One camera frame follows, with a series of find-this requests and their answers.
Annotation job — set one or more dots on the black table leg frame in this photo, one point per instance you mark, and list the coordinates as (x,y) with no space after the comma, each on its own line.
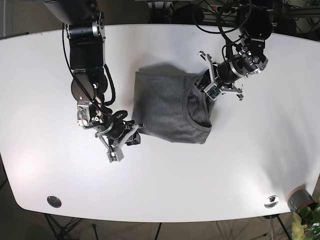
(62,232)

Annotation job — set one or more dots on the left silver table grommet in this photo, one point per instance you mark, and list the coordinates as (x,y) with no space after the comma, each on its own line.
(54,201)

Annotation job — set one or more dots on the right silver table grommet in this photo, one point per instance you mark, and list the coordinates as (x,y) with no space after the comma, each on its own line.
(271,201)

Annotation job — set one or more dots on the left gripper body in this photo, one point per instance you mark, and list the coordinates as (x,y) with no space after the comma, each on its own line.
(222,75)

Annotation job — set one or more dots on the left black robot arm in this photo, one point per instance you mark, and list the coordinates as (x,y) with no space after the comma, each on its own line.
(243,51)

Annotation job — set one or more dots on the grey plant pot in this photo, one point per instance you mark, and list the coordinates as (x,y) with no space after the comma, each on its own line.
(299,198)

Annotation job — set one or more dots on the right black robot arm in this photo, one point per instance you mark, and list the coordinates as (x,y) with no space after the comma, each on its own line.
(92,86)

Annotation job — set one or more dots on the green potted plant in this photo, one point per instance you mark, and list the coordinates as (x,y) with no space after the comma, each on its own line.
(306,223)

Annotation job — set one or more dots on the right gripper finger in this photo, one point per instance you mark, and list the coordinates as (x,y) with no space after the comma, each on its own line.
(135,139)

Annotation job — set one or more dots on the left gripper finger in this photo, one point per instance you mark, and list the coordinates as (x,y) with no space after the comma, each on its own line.
(203,81)

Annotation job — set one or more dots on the silver table grommet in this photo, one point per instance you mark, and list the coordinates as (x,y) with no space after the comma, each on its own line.
(54,201)
(271,201)

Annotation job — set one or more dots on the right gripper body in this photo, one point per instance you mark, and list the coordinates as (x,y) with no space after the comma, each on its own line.
(116,135)

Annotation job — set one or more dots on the dark grey T-shirt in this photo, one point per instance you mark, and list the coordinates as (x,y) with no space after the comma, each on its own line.
(172,108)

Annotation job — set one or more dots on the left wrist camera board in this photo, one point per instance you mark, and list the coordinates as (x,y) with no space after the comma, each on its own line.
(212,91)

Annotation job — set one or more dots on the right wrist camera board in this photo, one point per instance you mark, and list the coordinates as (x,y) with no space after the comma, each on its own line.
(115,156)

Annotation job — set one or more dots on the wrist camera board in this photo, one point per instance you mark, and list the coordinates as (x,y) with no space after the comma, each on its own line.
(212,91)
(115,156)

